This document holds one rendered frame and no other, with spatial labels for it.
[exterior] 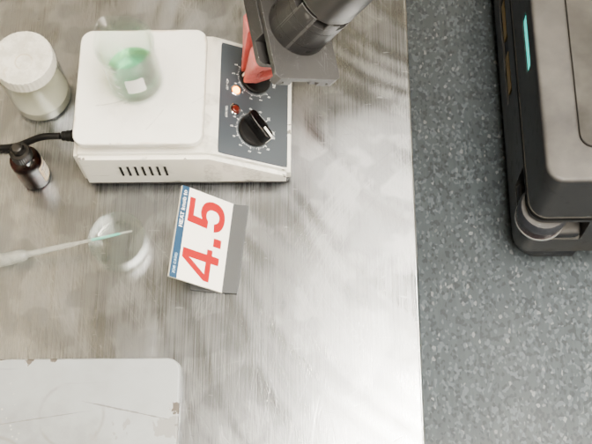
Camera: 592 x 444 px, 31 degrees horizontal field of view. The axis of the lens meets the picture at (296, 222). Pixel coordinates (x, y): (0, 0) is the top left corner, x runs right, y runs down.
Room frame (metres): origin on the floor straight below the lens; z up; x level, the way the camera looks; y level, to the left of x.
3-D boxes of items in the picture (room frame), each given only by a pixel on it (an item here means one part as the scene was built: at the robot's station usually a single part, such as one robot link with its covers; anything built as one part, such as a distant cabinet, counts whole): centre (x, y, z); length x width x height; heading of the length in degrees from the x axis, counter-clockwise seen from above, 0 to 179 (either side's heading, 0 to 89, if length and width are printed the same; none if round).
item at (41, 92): (0.53, 0.24, 0.79); 0.06 x 0.06 x 0.08
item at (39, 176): (0.44, 0.25, 0.78); 0.03 x 0.03 x 0.07
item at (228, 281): (0.35, 0.08, 0.77); 0.09 x 0.06 x 0.04; 169
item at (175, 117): (0.49, 0.13, 0.83); 0.12 x 0.12 x 0.01; 85
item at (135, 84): (0.49, 0.14, 0.87); 0.06 x 0.05 x 0.08; 37
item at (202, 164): (0.48, 0.11, 0.79); 0.22 x 0.13 x 0.08; 85
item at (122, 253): (0.36, 0.17, 0.76); 0.06 x 0.06 x 0.02
